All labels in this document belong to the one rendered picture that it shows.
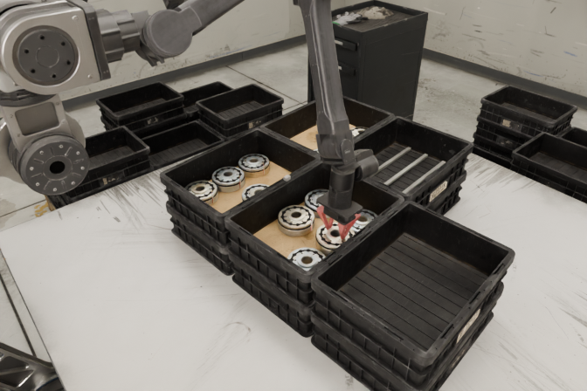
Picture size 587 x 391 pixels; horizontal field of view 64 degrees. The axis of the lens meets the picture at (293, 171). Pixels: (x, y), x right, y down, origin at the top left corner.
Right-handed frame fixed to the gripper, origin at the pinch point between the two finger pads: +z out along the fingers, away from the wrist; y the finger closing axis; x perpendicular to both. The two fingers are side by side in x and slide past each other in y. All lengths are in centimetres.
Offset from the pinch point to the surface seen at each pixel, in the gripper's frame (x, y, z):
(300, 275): 19.9, -6.6, -2.8
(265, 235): 9.1, 17.1, 6.9
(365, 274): 1.3, -11.5, 6.1
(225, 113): -70, 140, 41
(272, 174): -12.7, 38.1, 6.5
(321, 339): 17.9, -12.7, 15.4
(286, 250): 9.3, 8.9, 6.7
